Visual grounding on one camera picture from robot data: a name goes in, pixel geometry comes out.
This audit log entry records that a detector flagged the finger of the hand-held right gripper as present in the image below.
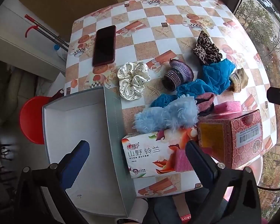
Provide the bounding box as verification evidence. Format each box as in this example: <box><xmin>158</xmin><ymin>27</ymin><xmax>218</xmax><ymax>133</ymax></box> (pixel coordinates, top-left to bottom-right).
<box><xmin>267</xmin><ymin>87</ymin><xmax>280</xmax><ymax>111</ymax></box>

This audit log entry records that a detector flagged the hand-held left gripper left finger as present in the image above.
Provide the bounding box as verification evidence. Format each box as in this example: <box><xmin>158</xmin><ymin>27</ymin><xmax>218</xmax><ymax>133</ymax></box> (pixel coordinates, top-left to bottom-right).
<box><xmin>14</xmin><ymin>140</ymin><xmax>90</xmax><ymax>224</ymax></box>

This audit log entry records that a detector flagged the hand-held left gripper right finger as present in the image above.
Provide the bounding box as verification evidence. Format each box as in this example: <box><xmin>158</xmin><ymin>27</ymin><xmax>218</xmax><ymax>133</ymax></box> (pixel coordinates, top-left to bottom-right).
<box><xmin>185</xmin><ymin>140</ymin><xmax>263</xmax><ymax>224</ymax></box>

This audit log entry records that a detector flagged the beige brown scrunchie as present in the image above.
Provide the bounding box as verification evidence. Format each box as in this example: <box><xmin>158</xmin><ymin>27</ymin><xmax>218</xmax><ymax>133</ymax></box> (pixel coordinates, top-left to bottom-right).
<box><xmin>229</xmin><ymin>68</ymin><xmax>248</xmax><ymax>93</ymax></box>

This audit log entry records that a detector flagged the grey box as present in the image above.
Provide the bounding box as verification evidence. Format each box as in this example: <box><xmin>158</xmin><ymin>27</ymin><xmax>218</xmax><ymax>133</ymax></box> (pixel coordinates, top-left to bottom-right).
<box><xmin>42</xmin><ymin>85</ymin><xmax>137</xmax><ymax>217</ymax></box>

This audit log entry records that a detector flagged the fluffy light blue scrunchie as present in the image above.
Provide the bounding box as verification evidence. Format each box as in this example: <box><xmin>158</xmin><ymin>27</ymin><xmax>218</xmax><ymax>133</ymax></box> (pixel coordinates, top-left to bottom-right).
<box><xmin>133</xmin><ymin>96</ymin><xmax>199</xmax><ymax>132</ymax></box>

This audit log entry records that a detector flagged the teal scrunchie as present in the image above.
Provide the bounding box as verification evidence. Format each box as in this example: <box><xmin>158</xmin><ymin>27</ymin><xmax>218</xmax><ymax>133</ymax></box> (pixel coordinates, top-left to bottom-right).
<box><xmin>203</xmin><ymin>59</ymin><xmax>237</xmax><ymax>95</ymax></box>
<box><xmin>176</xmin><ymin>79</ymin><xmax>213</xmax><ymax>98</ymax></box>
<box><xmin>150</xmin><ymin>93</ymin><xmax>178</xmax><ymax>109</ymax></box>

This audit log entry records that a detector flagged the pink and black scrunchie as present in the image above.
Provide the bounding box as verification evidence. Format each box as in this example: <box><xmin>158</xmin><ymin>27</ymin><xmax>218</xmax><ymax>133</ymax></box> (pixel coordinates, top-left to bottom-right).
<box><xmin>196</xmin><ymin>92</ymin><xmax>215</xmax><ymax>117</ymax></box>

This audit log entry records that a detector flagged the leopard print scrunchie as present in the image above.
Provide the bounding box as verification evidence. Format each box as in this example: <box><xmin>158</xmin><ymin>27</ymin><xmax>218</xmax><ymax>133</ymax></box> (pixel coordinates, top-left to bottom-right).
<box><xmin>193</xmin><ymin>30</ymin><xmax>223</xmax><ymax>66</ymax></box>

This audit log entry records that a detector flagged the white polka-dot satin scrunchie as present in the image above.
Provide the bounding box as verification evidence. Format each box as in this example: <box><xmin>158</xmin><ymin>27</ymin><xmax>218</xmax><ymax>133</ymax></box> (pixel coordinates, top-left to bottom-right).
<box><xmin>117</xmin><ymin>62</ymin><xmax>151</xmax><ymax>101</ymax></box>

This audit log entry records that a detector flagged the red patterned cardboard box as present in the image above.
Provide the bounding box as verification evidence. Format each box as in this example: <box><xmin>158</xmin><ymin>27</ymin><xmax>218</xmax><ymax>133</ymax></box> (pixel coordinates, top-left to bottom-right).
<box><xmin>197</xmin><ymin>109</ymin><xmax>263</xmax><ymax>169</ymax></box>

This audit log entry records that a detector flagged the pink sponge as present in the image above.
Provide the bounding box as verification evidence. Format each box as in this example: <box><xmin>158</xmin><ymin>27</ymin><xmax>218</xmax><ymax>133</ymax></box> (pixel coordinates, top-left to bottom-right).
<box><xmin>213</xmin><ymin>102</ymin><xmax>243</xmax><ymax>114</ymax></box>

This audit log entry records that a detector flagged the white tissue pack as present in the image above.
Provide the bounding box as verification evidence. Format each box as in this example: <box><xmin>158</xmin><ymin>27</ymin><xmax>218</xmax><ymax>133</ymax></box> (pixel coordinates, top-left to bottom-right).
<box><xmin>121</xmin><ymin>127</ymin><xmax>199</xmax><ymax>179</ymax></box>

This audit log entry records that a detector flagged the red plastic stool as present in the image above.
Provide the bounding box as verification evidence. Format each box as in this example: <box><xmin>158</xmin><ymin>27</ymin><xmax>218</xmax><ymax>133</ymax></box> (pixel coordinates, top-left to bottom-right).
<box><xmin>19</xmin><ymin>96</ymin><xmax>52</xmax><ymax>145</ymax></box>

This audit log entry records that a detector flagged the beige sofa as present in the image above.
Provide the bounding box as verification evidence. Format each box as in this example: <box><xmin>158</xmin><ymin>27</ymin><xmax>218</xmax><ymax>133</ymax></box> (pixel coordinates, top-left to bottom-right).
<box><xmin>0</xmin><ymin>70</ymin><xmax>41</xmax><ymax>131</ymax></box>

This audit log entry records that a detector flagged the dark smartphone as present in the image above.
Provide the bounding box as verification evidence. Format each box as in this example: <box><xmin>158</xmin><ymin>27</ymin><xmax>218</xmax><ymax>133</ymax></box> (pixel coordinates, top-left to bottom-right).
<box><xmin>92</xmin><ymin>25</ymin><xmax>117</xmax><ymax>67</ymax></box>

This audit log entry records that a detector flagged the checkered printed tablecloth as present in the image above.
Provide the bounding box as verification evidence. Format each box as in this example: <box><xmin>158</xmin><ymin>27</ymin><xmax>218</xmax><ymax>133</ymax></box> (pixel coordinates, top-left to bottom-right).
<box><xmin>65</xmin><ymin>0</ymin><xmax>278</xmax><ymax>197</ymax></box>

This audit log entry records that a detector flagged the white cabinet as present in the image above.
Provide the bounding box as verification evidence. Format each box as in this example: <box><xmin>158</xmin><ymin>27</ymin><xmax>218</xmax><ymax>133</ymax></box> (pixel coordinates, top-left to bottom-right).
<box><xmin>0</xmin><ymin>0</ymin><xmax>68</xmax><ymax>80</ymax></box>

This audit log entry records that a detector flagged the brown cardboard sheet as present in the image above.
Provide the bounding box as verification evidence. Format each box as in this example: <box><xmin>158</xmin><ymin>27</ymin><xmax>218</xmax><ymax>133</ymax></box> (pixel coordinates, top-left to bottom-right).
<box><xmin>17</xmin><ymin>0</ymin><xmax>145</xmax><ymax>42</ymax></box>

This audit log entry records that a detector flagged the black cable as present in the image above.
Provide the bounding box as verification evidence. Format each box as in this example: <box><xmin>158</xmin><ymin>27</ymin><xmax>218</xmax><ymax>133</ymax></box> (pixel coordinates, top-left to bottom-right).
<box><xmin>257</xmin><ymin>184</ymin><xmax>280</xmax><ymax>191</ymax></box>

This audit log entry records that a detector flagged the red-handled mop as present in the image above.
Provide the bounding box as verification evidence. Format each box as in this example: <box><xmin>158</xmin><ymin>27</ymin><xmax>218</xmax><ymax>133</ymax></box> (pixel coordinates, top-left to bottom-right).
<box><xmin>24</xmin><ymin>14</ymin><xmax>70</xmax><ymax>52</ymax></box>

